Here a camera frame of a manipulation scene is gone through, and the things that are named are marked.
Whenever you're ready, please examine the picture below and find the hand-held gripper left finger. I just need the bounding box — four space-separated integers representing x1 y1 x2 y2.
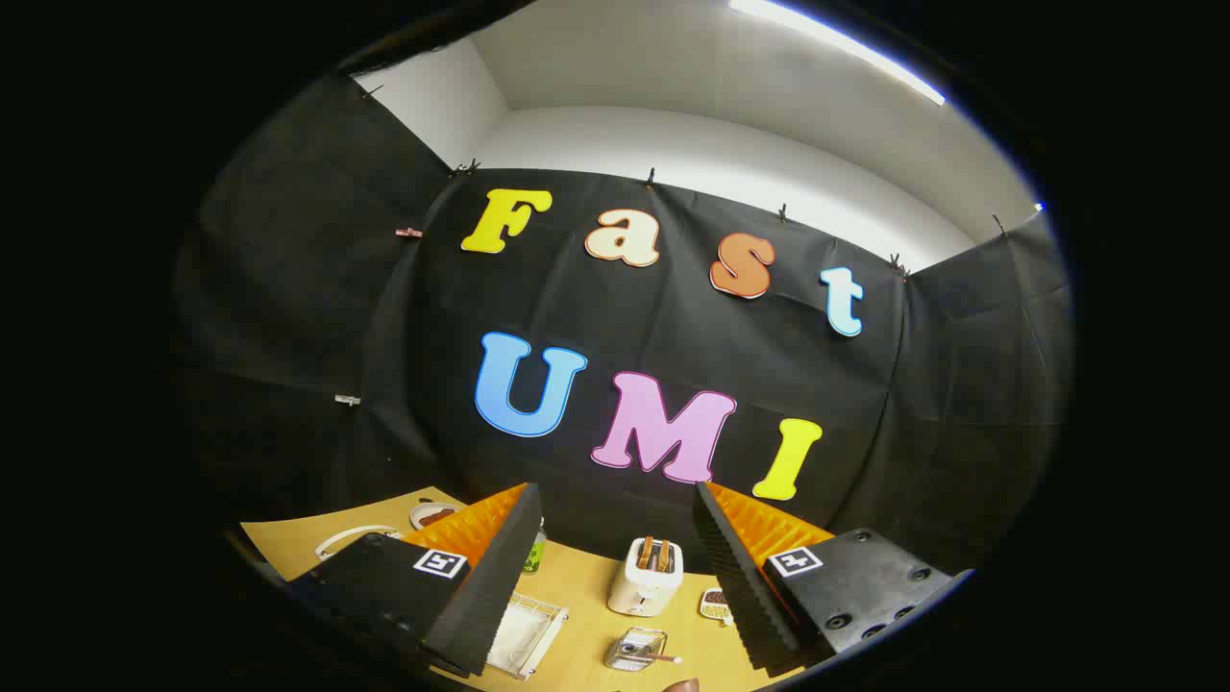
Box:
284 482 545 679

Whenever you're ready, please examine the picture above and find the white toaster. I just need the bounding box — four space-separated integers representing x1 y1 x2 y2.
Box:
606 536 685 618

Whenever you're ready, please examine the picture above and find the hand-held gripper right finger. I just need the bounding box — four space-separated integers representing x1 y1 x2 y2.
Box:
692 481 976 677

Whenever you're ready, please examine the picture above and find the white wire dish rack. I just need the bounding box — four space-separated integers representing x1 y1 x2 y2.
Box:
315 525 570 681

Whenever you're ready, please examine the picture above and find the metal wire basket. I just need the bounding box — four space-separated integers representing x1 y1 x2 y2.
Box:
604 627 670 673

